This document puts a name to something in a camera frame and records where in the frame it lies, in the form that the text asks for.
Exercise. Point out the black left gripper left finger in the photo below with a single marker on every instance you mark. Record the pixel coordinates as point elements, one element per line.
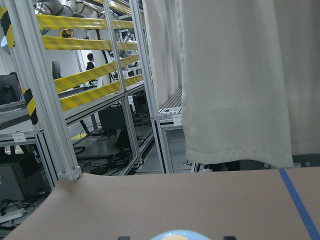
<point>123,238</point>

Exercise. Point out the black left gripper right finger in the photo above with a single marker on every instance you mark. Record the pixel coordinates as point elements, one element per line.
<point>229,237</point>

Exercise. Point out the light blue call bell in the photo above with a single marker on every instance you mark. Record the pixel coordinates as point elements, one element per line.
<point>180,235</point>

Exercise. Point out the brown paper table cover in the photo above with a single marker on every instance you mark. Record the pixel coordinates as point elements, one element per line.
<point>248,205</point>

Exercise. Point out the blue tape grid lines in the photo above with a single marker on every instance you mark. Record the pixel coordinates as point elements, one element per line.
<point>308,222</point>

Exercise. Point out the white curtain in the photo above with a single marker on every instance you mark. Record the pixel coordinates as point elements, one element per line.
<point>250,76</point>

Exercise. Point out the standing person in background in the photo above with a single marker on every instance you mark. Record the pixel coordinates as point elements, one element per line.
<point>90,65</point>

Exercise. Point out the aluminium frame with yellow tape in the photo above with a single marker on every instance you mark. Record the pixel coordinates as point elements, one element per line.
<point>48,98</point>

